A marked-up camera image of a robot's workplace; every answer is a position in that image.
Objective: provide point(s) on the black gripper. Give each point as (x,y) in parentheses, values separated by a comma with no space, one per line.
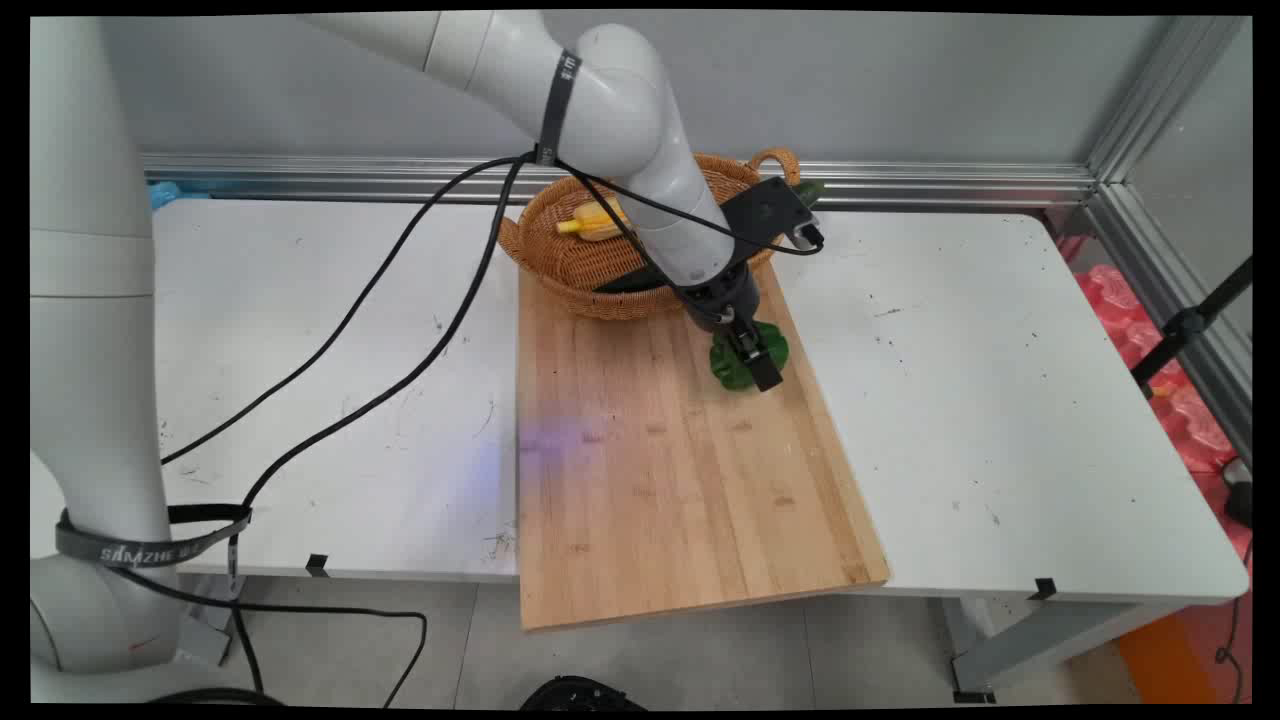
(722,300)

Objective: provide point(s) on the dark green cucumber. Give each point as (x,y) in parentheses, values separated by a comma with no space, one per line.
(625,282)

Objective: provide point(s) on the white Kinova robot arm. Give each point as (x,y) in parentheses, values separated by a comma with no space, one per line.
(90,300)

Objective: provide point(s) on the green bell pepper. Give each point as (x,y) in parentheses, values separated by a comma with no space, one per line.
(728,368)

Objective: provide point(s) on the wooden cutting board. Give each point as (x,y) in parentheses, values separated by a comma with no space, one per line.
(650,480)

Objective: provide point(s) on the yellow corn cob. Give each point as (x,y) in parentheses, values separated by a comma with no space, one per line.
(595,222)

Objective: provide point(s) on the woven wicker basket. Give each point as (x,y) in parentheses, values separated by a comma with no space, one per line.
(560,255)

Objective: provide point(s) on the black tape piece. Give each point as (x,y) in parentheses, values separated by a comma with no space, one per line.
(1043,589)
(317,565)

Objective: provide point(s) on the red bubble wrap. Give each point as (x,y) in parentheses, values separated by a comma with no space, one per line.
(1125,310)

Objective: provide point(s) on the black round floor object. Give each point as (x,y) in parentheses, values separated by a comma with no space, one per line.
(580,695)

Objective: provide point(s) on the grey table leg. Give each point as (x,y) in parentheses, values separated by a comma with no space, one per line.
(1050,640)

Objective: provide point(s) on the black tripod stand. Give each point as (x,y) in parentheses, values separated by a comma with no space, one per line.
(1185,325)

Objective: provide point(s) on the orange floor object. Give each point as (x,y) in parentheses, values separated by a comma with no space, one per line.
(1165,660)

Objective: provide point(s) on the blue bubble wrap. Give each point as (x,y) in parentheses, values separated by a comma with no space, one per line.
(165,192)

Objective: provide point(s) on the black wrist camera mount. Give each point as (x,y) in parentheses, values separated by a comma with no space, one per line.
(765,215)

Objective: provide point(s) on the aluminium frame rail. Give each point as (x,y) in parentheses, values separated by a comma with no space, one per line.
(1170,290)
(900,185)

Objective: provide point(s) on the aluminium frame post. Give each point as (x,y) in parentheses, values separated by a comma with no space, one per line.
(1160,95)

